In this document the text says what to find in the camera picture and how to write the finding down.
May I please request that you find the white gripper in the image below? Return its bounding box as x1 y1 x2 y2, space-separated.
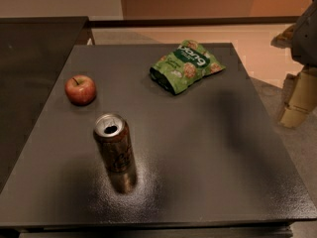
270 0 317 128

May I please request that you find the dark side table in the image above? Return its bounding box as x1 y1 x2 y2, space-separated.
0 16 93 191

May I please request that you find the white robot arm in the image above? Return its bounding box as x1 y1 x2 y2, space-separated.
270 0 317 128

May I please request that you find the red apple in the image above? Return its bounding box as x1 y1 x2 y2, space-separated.
64 74 97 106

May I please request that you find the orange soda can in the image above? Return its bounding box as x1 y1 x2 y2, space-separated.
93 113 134 173

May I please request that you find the green snack bag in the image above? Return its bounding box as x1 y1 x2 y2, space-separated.
150 40 226 95

